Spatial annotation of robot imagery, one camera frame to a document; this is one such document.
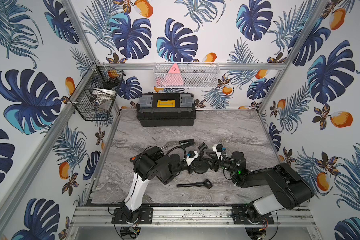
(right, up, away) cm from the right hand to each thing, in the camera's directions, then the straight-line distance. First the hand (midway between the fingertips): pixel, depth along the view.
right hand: (205, 154), depth 86 cm
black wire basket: (-62, +32, -4) cm, 70 cm away
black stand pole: (0, -16, -3) cm, 16 cm away
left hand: (-2, -3, +2) cm, 4 cm away
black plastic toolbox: (-24, +28, +12) cm, 39 cm away
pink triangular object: (-19, +45, +4) cm, 49 cm away
